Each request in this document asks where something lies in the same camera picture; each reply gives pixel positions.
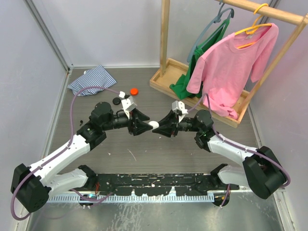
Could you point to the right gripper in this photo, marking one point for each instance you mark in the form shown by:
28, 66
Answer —
166, 129

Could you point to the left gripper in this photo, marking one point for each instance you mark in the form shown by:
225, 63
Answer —
136, 127

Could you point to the white earbud charging case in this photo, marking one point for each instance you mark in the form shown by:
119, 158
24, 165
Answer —
154, 124

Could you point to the wooden clothes rack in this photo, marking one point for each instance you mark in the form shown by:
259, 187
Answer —
170, 70

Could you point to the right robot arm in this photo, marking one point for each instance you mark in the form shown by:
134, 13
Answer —
258, 168

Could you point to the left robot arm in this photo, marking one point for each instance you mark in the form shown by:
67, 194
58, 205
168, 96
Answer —
34, 185

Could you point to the orange earbud charging case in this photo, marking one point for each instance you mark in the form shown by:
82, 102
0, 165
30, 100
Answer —
134, 91

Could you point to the green garment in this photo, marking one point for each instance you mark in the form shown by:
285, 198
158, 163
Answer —
179, 88

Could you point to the blue striped cloth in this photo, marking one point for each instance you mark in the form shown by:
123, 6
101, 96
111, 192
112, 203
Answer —
86, 83

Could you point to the pink t-shirt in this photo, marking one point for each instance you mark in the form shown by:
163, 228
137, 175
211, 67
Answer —
223, 70

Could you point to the yellow hanger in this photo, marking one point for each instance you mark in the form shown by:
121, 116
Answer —
253, 28

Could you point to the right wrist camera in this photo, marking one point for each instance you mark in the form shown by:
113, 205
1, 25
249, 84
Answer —
178, 107

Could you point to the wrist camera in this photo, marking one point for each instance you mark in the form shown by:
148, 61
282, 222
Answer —
178, 107
128, 105

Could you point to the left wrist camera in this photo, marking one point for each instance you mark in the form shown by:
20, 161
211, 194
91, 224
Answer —
128, 105

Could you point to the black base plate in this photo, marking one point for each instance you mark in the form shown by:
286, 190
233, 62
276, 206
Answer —
190, 184

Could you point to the white slotted cable duct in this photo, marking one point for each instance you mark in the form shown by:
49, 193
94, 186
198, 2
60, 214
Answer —
171, 198

